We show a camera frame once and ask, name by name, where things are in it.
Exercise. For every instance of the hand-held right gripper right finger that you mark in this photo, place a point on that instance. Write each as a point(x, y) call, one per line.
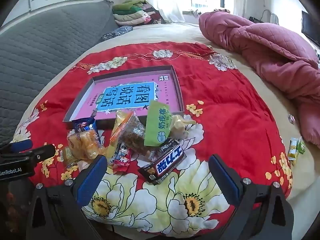
point(224, 180)

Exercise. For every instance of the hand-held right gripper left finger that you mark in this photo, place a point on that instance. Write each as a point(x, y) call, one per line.
point(92, 180)

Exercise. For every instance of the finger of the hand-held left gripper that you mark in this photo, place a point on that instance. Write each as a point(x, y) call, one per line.
point(37, 153)
point(17, 146)

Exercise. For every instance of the small gold cake packet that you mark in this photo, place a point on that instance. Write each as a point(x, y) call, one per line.
point(66, 156)

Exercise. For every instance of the red candy packet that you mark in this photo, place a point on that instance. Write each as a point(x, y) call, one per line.
point(121, 160)

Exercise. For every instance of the clear bread packet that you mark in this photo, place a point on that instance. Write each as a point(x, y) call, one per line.
point(85, 143)

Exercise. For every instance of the shallow grey cardboard box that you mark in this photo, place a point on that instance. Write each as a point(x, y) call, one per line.
point(68, 116)

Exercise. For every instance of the blue cookie packet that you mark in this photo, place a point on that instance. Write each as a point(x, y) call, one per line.
point(83, 126)

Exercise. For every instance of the dark chocolate bar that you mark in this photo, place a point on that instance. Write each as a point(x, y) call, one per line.
point(162, 165)

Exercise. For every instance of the clear brown snack packet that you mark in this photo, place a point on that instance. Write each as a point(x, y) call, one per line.
point(135, 132)

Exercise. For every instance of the yellow snack packet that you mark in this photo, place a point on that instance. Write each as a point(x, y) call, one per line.
point(120, 120)

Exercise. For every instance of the green and pale yellow packet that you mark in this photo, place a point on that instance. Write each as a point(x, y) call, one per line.
point(157, 122)

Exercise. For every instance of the small yellow green packet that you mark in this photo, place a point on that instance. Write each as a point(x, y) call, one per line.
point(293, 150)

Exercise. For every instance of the red floral blanket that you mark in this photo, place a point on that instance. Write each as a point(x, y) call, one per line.
point(225, 92)

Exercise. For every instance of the small wrapped candy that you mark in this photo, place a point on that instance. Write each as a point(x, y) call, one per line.
point(291, 119)

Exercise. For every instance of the grey quilted headboard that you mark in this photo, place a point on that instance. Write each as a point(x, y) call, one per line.
point(37, 55)

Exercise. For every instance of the pink book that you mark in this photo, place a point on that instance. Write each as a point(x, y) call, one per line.
point(140, 80)

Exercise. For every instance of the pink quilt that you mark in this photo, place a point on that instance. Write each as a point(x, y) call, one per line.
point(270, 47)

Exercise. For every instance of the dark blue patterned cloth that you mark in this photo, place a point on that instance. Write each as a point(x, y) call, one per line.
point(116, 33)

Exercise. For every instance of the black device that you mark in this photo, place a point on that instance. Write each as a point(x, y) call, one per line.
point(255, 20)

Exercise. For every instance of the stack of folded clothes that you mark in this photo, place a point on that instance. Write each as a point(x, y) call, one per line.
point(135, 12)

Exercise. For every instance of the black television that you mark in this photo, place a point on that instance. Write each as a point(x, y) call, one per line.
point(311, 30)

